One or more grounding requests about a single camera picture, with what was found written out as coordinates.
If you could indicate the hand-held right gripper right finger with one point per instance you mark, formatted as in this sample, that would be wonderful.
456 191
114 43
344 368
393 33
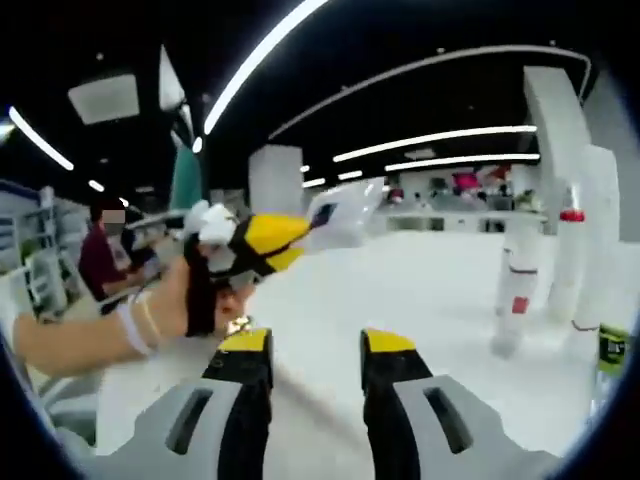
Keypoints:
422 435

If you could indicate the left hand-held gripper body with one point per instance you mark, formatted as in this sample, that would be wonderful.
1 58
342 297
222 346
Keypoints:
215 225

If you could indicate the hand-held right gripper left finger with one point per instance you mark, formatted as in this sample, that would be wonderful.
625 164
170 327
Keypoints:
150 435

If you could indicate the white skincare sachet dark patch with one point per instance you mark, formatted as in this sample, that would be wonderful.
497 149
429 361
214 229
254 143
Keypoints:
345 215

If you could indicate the gold skincare sachet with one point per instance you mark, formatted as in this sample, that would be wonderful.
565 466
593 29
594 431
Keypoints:
240 324

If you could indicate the white skincare bottle red label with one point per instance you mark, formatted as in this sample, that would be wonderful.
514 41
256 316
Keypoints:
517 325

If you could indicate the green skincare sachet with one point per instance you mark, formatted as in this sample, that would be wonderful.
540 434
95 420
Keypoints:
614 345

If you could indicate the white skincare bottle red neck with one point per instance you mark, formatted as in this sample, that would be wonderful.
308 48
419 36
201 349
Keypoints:
567 270

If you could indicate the white storage shelf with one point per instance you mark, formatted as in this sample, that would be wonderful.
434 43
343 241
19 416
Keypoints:
35 250

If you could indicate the person's left hand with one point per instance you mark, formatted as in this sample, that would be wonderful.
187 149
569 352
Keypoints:
200 310

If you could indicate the white wristband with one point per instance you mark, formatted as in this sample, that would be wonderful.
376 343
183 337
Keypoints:
142 325

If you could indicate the white hanging panel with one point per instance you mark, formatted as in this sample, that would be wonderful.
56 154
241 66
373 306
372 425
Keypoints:
170 80

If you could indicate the curved ceiling light strip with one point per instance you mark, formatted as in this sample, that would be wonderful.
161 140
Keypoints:
260 60

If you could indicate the ceiling air conditioner unit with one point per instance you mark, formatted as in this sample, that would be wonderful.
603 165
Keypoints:
102 97

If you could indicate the row of white office desks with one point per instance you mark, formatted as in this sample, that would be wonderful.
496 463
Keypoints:
450 220

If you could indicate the straight ceiling light strip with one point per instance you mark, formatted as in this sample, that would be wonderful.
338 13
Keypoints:
435 142
460 161

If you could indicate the pink sign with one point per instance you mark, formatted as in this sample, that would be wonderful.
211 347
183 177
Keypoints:
464 180

